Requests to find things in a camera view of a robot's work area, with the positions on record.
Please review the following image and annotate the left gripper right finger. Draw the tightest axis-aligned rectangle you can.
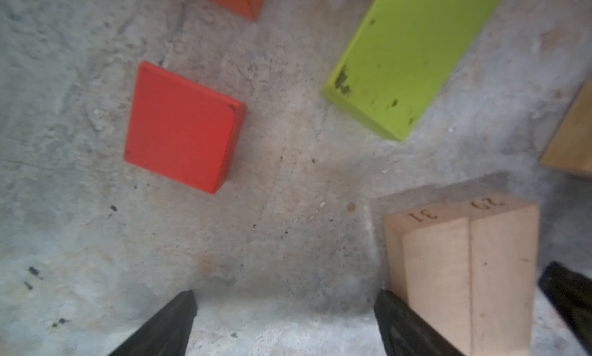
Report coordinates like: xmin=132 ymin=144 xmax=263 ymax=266
xmin=374 ymin=289 xmax=463 ymax=356

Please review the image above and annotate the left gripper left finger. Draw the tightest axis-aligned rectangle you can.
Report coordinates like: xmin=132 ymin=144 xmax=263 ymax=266
xmin=109 ymin=291 xmax=198 ymax=356

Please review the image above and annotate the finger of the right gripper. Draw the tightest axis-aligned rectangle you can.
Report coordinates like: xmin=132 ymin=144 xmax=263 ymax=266
xmin=538 ymin=261 xmax=591 ymax=354

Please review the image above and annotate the natural wood block 31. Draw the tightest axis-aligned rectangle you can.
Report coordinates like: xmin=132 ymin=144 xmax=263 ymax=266
xmin=383 ymin=203 xmax=472 ymax=355

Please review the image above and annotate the natural wood block 29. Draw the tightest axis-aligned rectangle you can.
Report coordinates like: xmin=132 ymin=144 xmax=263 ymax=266
xmin=467 ymin=192 xmax=540 ymax=355

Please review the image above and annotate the small ridged natural block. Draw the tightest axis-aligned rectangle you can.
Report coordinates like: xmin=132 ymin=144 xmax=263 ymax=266
xmin=540 ymin=81 xmax=591 ymax=178

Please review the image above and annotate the red square block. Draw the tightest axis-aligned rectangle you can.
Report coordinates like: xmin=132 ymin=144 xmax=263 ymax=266
xmin=123 ymin=61 xmax=248 ymax=194

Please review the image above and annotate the lime green rectangular block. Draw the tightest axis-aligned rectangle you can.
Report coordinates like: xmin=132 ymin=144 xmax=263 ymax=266
xmin=322 ymin=0 xmax=502 ymax=141

